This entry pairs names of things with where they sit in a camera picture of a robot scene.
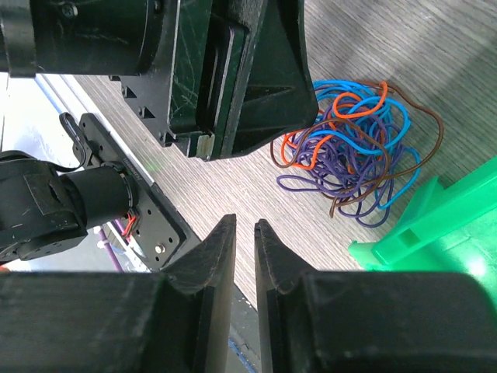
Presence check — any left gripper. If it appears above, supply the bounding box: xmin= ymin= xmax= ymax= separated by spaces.
xmin=1 ymin=1 xmax=212 ymax=144

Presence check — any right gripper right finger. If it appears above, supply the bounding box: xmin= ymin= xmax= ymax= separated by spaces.
xmin=255 ymin=220 xmax=496 ymax=372

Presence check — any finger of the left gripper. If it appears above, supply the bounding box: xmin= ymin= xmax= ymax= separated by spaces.
xmin=195 ymin=1 xmax=318 ymax=161

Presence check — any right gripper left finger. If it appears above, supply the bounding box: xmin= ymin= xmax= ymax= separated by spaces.
xmin=1 ymin=214 xmax=236 ymax=372

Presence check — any blue cable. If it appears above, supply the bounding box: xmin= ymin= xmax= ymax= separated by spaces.
xmin=310 ymin=79 xmax=422 ymax=211

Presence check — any brown cable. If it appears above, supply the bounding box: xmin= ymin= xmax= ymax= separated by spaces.
xmin=270 ymin=80 xmax=444 ymax=219

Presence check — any purple cable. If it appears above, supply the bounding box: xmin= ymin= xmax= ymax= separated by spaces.
xmin=276 ymin=104 xmax=407 ymax=228

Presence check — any orange cable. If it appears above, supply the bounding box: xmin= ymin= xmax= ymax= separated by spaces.
xmin=281 ymin=80 xmax=389 ymax=170

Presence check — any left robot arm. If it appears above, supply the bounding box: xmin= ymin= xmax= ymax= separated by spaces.
xmin=1 ymin=1 xmax=318 ymax=270

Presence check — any green compartment tray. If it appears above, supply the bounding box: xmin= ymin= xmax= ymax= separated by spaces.
xmin=347 ymin=155 xmax=497 ymax=275

